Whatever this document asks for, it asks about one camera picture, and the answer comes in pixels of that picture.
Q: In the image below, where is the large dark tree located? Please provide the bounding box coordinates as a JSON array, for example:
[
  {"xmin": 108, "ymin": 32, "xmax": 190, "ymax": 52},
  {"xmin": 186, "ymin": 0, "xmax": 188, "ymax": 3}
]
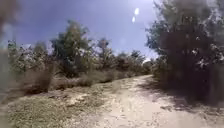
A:
[{"xmin": 145, "ymin": 0, "xmax": 224, "ymax": 107}]

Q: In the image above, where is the row of trees and bushes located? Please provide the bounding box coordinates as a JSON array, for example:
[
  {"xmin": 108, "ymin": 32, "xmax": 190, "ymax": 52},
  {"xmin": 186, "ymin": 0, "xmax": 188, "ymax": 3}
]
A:
[{"xmin": 6, "ymin": 19, "xmax": 158, "ymax": 95}]

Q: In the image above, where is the dry grass verge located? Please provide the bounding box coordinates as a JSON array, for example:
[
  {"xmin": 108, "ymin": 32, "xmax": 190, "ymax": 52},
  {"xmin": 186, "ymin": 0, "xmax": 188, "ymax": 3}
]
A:
[{"xmin": 0, "ymin": 70, "xmax": 148, "ymax": 128}]

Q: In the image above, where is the pale dirt path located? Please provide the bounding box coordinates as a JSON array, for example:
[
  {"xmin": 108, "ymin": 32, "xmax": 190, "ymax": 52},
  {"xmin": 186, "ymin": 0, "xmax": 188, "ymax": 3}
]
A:
[{"xmin": 66, "ymin": 74, "xmax": 224, "ymax": 128}]

